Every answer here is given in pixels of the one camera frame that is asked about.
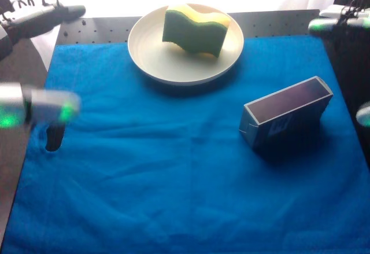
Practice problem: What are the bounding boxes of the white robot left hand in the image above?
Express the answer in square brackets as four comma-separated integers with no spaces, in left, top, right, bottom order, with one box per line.
[2,0,87,40]

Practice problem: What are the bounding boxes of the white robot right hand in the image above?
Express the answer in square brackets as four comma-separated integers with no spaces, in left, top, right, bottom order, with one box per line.
[308,0,370,38]

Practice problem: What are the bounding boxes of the dark rectangular cardboard box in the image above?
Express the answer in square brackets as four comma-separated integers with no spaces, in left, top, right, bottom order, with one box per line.
[238,75,334,154]

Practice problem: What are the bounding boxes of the yellow and green sponge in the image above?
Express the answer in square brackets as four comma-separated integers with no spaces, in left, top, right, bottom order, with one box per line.
[161,3,232,60]

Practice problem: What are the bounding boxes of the white round plate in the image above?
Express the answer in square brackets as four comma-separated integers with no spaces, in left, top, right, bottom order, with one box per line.
[127,3,245,86]

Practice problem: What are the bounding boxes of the blue cloth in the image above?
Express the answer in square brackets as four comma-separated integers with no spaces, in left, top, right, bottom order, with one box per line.
[0,35,370,254]

